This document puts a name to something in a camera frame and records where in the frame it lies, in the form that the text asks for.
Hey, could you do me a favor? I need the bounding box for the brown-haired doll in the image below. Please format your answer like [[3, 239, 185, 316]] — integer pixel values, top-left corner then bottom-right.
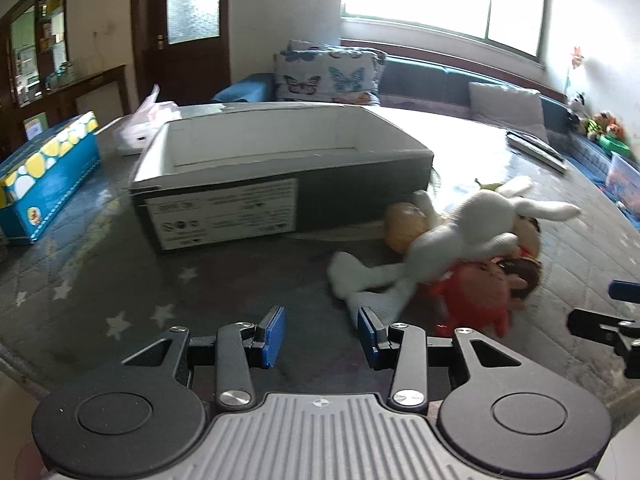
[[492, 214, 545, 308]]

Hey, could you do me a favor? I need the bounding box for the dark wooden door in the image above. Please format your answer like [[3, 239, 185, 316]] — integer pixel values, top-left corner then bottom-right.
[[131, 0, 235, 111]]

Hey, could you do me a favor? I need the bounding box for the red plush toy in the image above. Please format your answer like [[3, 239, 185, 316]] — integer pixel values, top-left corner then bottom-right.
[[431, 259, 512, 337]]

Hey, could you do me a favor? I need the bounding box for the butterfly print pillow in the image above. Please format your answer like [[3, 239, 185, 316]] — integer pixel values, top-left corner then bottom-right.
[[273, 40, 388, 107]]

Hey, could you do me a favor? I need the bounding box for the white plush rabbit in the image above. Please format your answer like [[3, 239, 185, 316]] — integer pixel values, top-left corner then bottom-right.
[[327, 176, 583, 328]]

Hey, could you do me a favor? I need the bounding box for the tan plush toy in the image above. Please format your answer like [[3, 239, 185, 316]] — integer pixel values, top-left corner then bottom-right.
[[383, 202, 432, 254]]

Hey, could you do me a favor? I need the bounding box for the grey remote control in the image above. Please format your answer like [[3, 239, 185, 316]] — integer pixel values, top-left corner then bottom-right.
[[505, 129, 569, 175]]

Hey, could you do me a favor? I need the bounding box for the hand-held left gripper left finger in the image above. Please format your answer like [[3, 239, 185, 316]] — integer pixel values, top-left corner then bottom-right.
[[121, 305, 287, 408]]

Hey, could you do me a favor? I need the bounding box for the green toy bowl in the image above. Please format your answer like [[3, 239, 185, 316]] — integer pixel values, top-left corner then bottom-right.
[[599, 134, 633, 157]]

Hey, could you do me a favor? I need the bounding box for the clear plastic container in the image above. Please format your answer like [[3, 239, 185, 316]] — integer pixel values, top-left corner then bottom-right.
[[604, 152, 640, 211]]

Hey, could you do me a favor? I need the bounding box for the grey cardboard box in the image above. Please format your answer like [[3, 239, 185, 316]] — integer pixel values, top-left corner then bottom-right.
[[128, 101, 434, 255]]

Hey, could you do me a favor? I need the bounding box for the plain grey pillow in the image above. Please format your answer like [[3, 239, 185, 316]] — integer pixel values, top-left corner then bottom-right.
[[467, 81, 550, 143]]

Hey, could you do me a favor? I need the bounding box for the pile of small toys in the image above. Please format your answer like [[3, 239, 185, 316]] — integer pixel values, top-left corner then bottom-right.
[[569, 91, 632, 145]]

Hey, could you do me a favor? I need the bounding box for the white plastic bag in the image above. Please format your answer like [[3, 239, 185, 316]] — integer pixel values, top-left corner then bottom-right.
[[111, 84, 183, 157]]

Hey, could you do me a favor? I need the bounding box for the dark wooden cabinet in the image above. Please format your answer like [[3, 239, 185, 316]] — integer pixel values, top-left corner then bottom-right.
[[0, 0, 128, 161]]

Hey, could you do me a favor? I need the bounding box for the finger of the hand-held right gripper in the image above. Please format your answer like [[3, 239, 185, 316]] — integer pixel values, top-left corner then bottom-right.
[[608, 281, 640, 303], [567, 308, 640, 378]]

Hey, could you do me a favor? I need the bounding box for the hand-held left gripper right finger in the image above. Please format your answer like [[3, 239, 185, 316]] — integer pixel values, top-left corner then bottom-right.
[[356, 305, 522, 409]]

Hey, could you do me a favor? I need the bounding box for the blue sofa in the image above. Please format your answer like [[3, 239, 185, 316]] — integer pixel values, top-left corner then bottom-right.
[[211, 54, 640, 233]]

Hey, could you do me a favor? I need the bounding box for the blue yellow-dotted tissue box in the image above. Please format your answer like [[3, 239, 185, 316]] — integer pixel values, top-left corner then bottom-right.
[[0, 111, 102, 246]]

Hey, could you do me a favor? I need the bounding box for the small yellow-green box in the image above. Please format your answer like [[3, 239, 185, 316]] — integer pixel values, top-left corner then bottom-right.
[[21, 112, 49, 142]]

